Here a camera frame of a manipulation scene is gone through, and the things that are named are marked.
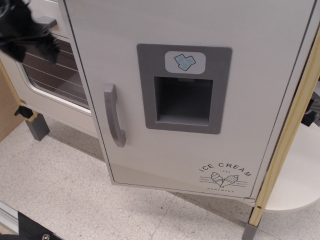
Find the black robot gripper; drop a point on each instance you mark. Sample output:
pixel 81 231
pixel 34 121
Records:
pixel 18 30

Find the white toy fridge door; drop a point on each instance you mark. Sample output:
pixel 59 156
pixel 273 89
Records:
pixel 270 39

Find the white toy oven door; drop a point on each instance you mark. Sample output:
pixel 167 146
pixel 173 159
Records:
pixel 54 90

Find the light wooden side panel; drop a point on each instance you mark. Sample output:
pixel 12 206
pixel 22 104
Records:
pixel 9 103

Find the black clamp knob left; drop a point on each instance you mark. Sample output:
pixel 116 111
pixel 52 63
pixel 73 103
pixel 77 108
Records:
pixel 24 111

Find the grey left foot cap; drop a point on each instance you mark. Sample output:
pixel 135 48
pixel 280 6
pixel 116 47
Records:
pixel 38 127

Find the grey foot cap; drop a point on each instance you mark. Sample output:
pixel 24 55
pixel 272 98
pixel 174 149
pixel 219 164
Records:
pixel 249 232
pixel 38 127

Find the grey ice dispenser panel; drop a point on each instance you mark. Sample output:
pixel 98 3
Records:
pixel 184 86

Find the grey right foot cap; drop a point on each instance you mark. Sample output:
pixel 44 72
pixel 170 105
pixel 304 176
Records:
pixel 249 232

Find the grey oven door handle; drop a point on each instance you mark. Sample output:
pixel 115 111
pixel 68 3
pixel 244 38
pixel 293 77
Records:
pixel 46 21

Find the grey fridge door handle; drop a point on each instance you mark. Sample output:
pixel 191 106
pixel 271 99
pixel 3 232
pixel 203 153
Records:
pixel 110 99

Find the aluminium rail with black base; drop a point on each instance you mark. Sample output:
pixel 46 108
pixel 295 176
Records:
pixel 23 227

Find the wooden right frame post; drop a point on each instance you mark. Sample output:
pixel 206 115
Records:
pixel 304 91

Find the black grey bracket right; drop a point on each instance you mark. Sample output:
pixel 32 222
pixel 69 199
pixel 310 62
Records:
pixel 312 113

